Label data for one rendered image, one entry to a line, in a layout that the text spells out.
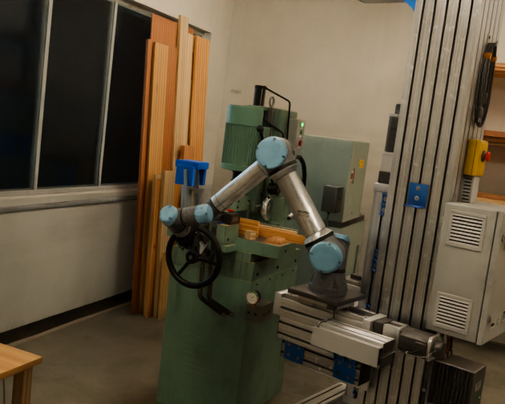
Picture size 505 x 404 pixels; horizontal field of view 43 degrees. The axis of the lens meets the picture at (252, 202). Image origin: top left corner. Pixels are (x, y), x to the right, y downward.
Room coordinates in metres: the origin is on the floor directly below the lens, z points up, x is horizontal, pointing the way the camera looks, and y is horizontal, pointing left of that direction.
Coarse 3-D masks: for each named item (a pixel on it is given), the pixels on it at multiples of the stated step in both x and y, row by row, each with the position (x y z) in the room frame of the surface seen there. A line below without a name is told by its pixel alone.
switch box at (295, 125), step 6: (294, 120) 3.27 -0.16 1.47; (300, 120) 3.28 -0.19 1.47; (294, 126) 3.27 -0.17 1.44; (300, 126) 3.29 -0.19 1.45; (294, 132) 3.26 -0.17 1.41; (288, 138) 3.28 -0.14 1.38; (294, 138) 3.26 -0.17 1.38; (300, 138) 3.31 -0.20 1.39; (294, 144) 3.26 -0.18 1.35; (294, 150) 3.26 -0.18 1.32; (300, 150) 3.33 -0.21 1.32
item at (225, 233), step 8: (200, 224) 2.86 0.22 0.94; (224, 224) 2.84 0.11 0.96; (232, 224) 2.87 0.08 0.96; (200, 232) 2.86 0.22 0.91; (216, 232) 2.83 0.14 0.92; (224, 232) 2.81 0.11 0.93; (232, 232) 2.87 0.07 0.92; (208, 240) 2.84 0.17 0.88; (224, 240) 2.81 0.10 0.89; (232, 240) 2.88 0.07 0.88
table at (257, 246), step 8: (168, 232) 3.04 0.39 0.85; (240, 240) 2.88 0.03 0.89; (248, 240) 2.86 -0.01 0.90; (256, 240) 2.86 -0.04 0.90; (264, 240) 2.89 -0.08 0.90; (208, 248) 2.84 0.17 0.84; (224, 248) 2.80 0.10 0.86; (232, 248) 2.85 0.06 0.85; (240, 248) 2.88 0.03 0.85; (248, 248) 2.86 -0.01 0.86; (256, 248) 2.84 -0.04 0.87; (264, 248) 2.83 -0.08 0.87; (272, 248) 2.81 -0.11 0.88; (280, 248) 2.80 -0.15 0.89; (288, 248) 2.89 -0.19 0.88; (264, 256) 2.83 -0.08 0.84; (272, 256) 2.81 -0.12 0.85; (280, 256) 2.81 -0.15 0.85
